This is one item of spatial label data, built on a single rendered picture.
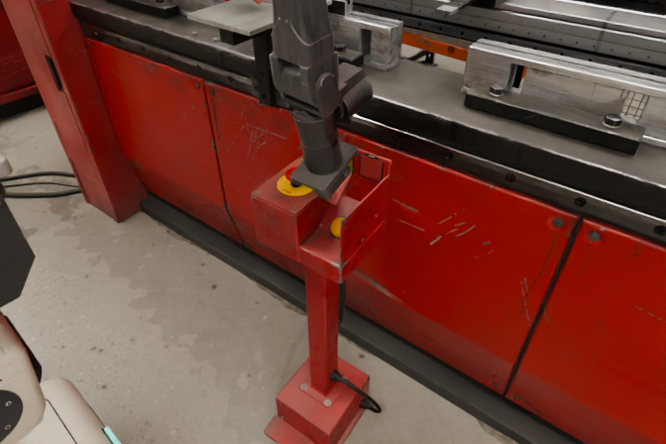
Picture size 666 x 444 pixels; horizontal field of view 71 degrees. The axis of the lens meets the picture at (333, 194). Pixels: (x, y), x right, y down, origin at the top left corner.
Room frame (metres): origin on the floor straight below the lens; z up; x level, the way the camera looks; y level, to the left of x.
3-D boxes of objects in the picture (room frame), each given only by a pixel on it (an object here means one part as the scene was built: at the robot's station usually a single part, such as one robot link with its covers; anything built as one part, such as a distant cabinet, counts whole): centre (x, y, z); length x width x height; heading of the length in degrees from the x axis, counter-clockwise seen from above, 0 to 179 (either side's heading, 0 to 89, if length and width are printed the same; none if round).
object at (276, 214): (0.67, 0.02, 0.75); 0.20 x 0.16 x 0.18; 56
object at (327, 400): (0.67, 0.02, 0.13); 0.10 x 0.10 x 0.01; 56
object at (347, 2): (1.14, 0.05, 0.99); 0.20 x 0.03 x 0.03; 54
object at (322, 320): (0.67, 0.02, 0.39); 0.05 x 0.05 x 0.54; 56
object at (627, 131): (0.75, -0.39, 0.89); 0.30 x 0.05 x 0.03; 54
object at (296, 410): (0.65, 0.04, 0.06); 0.25 x 0.20 x 0.12; 146
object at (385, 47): (1.12, 0.02, 0.92); 0.39 x 0.06 x 0.10; 54
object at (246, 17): (1.03, 0.15, 1.00); 0.26 x 0.18 x 0.01; 144
